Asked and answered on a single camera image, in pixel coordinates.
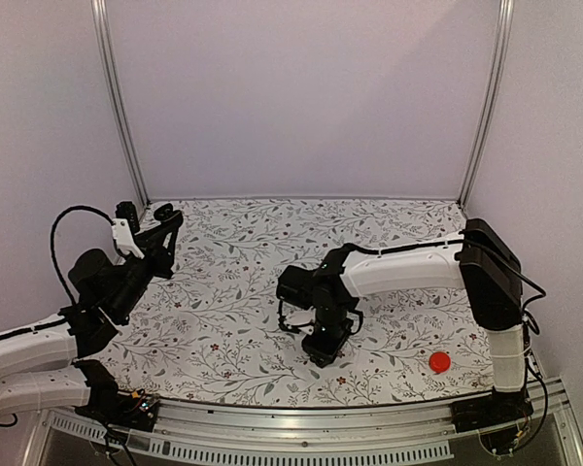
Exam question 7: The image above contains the black braided right cable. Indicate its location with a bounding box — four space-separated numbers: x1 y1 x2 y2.
276 295 317 336

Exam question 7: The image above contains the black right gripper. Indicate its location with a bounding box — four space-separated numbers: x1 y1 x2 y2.
300 305 353 370

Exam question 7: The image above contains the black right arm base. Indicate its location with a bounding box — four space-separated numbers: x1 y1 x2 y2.
449 388 533 433

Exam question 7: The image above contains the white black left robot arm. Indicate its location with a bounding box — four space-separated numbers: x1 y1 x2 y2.
0 202 184 432

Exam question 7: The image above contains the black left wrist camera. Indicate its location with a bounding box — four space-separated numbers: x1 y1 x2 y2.
115 201 140 235

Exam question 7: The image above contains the white left camera bracket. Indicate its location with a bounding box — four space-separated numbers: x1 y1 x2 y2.
111 218 145 259

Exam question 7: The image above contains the red round bottle cap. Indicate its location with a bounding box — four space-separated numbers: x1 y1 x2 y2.
429 351 452 374

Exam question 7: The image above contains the aluminium back left post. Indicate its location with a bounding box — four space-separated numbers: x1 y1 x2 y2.
90 0 151 207

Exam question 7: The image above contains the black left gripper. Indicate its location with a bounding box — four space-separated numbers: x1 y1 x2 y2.
109 223 178 321

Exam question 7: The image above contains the black braided cable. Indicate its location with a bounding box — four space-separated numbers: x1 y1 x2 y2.
49 204 116 302
276 295 317 336

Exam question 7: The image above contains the black braided left cable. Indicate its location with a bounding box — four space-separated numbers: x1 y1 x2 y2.
49 204 116 302

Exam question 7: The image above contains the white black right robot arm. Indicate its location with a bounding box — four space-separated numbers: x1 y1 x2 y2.
276 218 527 423

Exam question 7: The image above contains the aluminium back right post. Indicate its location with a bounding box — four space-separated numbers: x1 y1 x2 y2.
458 0 515 211

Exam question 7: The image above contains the floral patterned table mat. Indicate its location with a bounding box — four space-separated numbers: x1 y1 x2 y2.
77 197 532 408

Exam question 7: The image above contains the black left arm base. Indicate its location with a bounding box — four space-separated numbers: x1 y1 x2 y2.
74 360 159 432

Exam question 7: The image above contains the aluminium front rail frame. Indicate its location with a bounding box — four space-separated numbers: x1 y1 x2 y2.
22 378 583 465

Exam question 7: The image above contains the aluminium post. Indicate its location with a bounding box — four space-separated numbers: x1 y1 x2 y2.
90 0 151 207
458 0 515 211

